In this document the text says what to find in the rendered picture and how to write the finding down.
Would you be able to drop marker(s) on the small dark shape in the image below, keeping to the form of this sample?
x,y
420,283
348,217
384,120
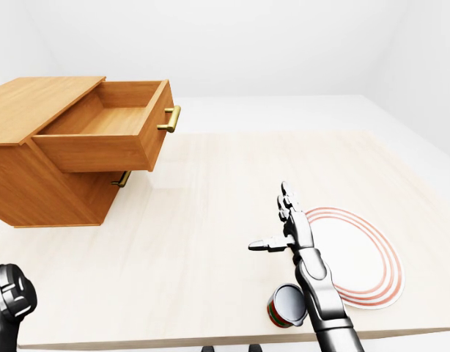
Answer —
x,y
207,349
254,348

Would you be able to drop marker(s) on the closed wooden drawer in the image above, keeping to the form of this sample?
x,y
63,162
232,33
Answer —
x,y
95,196

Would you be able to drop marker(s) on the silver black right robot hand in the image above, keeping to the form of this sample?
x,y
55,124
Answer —
x,y
300,231

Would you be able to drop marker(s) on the red and green tin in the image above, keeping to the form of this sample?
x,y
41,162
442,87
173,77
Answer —
x,y
287,306

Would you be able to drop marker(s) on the wooden cabinet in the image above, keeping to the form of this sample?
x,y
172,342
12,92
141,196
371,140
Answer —
x,y
23,110

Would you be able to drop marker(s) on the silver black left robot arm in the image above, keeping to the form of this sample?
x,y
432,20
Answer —
x,y
10,297

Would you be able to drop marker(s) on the open wooden drawer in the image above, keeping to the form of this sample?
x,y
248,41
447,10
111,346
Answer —
x,y
100,150

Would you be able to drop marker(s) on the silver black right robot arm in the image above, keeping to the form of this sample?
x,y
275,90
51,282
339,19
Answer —
x,y
322,297

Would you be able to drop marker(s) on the white plate with red rings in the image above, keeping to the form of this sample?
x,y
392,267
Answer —
x,y
357,256

